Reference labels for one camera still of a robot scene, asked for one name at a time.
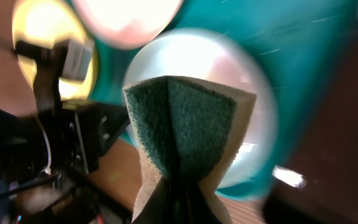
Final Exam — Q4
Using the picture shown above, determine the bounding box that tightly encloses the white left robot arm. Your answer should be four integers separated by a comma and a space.
0, 100, 129, 183

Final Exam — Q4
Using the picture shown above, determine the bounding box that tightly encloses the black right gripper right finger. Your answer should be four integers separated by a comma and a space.
185, 185, 222, 224

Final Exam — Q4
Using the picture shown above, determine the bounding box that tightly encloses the green and yellow sponge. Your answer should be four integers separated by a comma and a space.
123, 76, 257, 224

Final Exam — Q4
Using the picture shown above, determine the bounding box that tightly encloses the white plate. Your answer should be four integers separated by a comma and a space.
71, 0, 183, 49

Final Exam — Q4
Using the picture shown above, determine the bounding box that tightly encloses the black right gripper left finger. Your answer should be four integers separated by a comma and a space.
132, 179, 174, 224

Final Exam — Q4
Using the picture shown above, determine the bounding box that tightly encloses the teal plastic tray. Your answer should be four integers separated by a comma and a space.
63, 0, 358, 200

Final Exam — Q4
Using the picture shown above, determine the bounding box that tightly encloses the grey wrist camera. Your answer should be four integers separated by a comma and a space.
62, 39, 94, 82

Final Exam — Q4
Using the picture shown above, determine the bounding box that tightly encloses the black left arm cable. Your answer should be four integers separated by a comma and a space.
0, 172, 62, 206

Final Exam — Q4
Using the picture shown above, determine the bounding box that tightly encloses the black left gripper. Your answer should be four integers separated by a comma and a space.
57, 99, 129, 174

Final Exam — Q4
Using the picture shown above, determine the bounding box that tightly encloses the yellow plate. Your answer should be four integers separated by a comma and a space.
12, 0, 99, 100

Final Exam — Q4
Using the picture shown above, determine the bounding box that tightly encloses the light blue plate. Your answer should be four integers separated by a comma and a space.
123, 29, 278, 188

